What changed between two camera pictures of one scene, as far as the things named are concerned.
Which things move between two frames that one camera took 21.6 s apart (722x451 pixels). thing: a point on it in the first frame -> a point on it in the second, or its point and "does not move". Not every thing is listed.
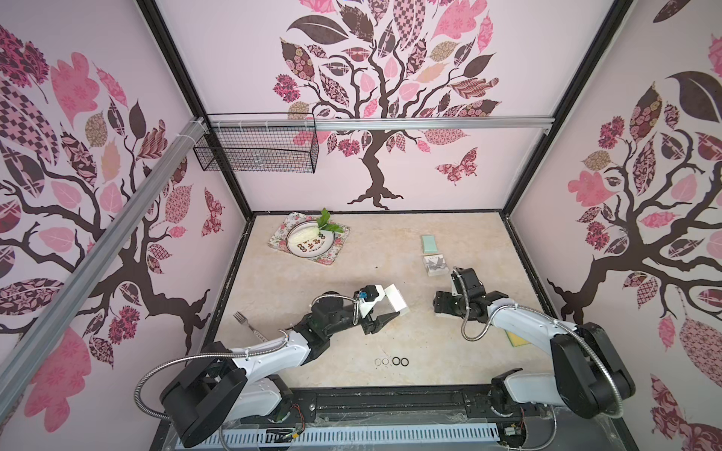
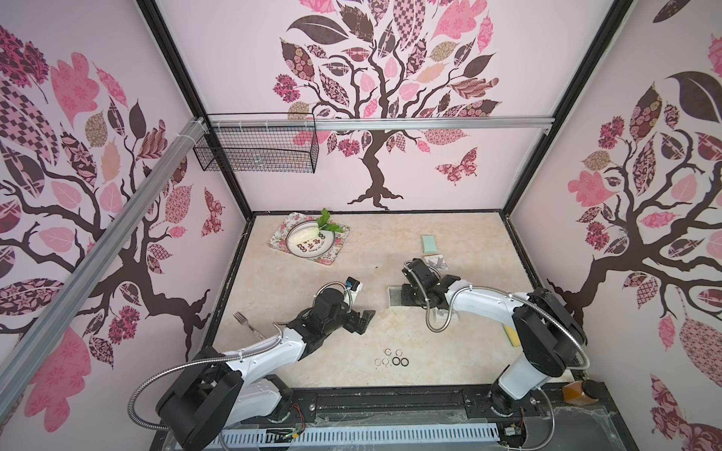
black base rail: x=400 y=406 does not move
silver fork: x=244 y=320 does not move
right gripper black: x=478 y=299 -> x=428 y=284
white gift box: x=435 y=265 does not move
